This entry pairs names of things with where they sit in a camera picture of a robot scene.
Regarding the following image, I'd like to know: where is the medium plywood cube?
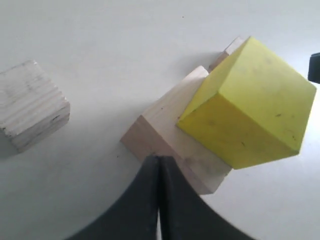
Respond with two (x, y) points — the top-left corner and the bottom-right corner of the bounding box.
(0, 60), (71, 153)

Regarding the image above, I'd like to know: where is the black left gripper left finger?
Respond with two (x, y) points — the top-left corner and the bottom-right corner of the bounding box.
(69, 155), (160, 240)

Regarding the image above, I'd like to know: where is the yellow cube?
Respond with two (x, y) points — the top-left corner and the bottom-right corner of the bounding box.
(177, 37), (317, 169)

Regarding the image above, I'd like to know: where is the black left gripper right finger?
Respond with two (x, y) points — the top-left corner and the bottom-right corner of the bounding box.
(158, 156), (252, 240)

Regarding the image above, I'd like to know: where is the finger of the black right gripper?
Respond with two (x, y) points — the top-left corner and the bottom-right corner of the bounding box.
(307, 52), (320, 82)

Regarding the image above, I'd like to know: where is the small light wooden cube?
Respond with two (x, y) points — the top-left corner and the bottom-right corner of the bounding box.
(208, 36), (245, 73)

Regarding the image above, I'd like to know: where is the large pale wooden cube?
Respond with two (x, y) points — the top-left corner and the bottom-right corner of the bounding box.
(120, 66), (231, 195)

